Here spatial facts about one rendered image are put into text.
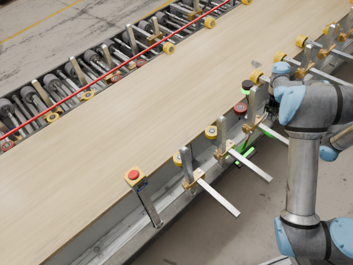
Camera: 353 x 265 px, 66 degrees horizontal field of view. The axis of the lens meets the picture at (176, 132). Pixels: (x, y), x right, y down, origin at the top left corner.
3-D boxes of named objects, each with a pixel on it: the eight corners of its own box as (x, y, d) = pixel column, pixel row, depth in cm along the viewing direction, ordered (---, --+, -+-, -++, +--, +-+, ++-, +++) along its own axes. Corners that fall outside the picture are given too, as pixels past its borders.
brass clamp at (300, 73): (313, 69, 176) (315, 63, 172) (301, 80, 171) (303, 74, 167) (305, 65, 179) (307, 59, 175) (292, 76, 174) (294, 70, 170)
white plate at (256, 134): (261, 134, 176) (263, 124, 168) (235, 159, 167) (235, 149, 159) (260, 133, 176) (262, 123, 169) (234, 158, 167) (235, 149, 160)
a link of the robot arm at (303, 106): (330, 269, 81) (344, 83, 73) (277, 264, 84) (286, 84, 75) (317, 246, 93) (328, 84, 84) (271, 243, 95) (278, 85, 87)
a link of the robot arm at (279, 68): (273, 71, 118) (271, 60, 123) (270, 91, 126) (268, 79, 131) (292, 71, 116) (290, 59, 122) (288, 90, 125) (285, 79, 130)
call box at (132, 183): (149, 184, 113) (145, 174, 107) (136, 195, 111) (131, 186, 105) (139, 174, 117) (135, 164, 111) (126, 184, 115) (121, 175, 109)
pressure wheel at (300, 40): (300, 47, 191) (304, 48, 196) (305, 36, 187) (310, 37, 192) (292, 44, 194) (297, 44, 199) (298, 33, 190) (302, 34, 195)
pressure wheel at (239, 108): (248, 118, 173) (249, 105, 164) (240, 125, 171) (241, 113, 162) (238, 112, 178) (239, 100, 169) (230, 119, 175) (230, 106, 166)
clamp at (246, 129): (262, 123, 167) (263, 117, 163) (248, 135, 162) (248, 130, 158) (255, 118, 170) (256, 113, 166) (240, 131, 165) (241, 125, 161)
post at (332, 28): (317, 83, 202) (338, 23, 165) (314, 86, 200) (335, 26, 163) (312, 81, 203) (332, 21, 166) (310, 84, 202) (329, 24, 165)
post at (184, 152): (196, 195, 160) (189, 148, 123) (192, 199, 159) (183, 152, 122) (193, 191, 162) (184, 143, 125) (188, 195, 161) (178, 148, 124)
